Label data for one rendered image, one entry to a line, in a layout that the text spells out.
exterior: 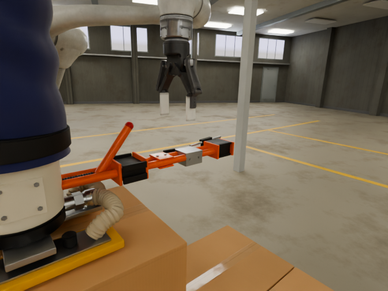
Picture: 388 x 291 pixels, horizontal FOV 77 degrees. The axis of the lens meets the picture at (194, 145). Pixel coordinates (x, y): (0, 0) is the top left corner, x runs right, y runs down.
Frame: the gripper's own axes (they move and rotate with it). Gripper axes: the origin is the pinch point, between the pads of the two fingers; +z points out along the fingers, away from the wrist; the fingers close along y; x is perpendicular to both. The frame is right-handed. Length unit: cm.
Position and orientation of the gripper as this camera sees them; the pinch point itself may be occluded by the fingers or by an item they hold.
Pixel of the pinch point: (176, 114)
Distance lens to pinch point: 74.4
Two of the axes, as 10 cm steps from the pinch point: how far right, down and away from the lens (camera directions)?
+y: 6.3, 2.2, -7.5
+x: 7.8, -1.5, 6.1
